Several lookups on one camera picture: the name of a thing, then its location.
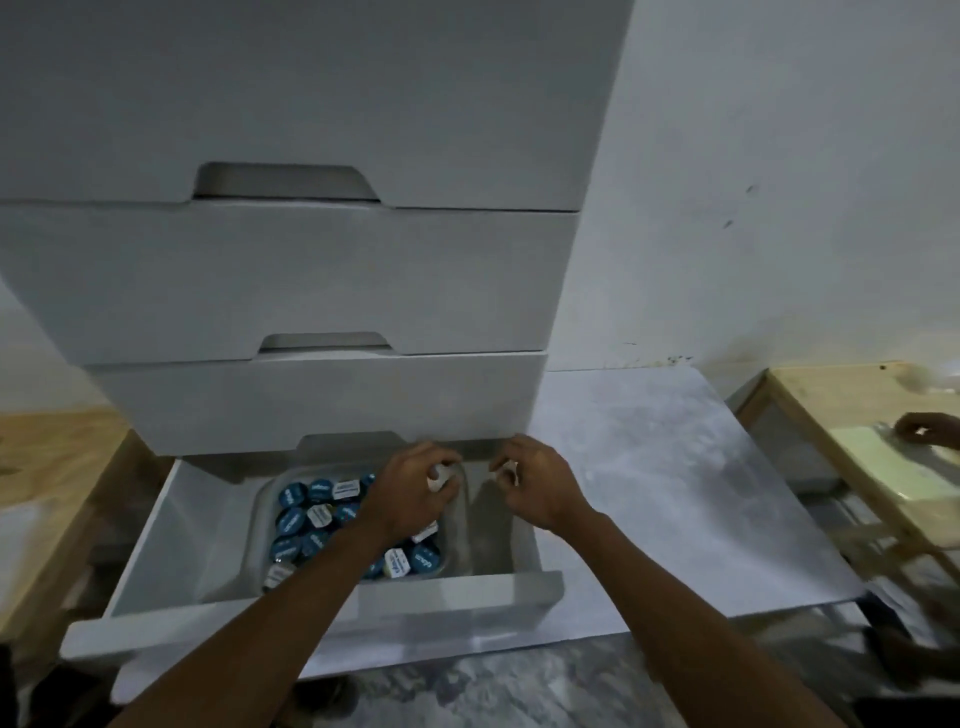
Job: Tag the person's right hand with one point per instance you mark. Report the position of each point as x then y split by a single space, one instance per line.
547 487

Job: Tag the person's left hand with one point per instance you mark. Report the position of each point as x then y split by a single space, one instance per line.
401 499

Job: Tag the person's right fingers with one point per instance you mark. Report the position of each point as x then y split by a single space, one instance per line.
517 451

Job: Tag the person's left fingers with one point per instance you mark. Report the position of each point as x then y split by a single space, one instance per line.
439 454

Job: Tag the small white cup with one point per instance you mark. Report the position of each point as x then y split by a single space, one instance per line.
441 477

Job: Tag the person's right forearm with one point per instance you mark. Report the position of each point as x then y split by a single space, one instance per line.
675 622

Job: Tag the person's left forearm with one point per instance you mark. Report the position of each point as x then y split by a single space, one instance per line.
255 637

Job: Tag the clear plastic container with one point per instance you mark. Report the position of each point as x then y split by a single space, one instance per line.
461 517

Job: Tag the short white drawer front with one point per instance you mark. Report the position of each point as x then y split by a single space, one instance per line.
337 397

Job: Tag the pile of blue-lidded cups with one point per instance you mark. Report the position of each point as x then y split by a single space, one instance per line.
307 517

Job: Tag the white flat board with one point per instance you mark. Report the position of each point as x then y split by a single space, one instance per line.
675 495

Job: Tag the open white drawer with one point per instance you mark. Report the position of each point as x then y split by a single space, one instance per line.
187 540

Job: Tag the light wooden table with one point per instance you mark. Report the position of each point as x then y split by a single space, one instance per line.
825 390

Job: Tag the pale green sheet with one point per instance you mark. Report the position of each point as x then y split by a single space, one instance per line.
892 465

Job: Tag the tall white drawer front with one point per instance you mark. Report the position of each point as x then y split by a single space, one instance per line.
375 82

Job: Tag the brown wooden bench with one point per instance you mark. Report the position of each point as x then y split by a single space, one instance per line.
45 480

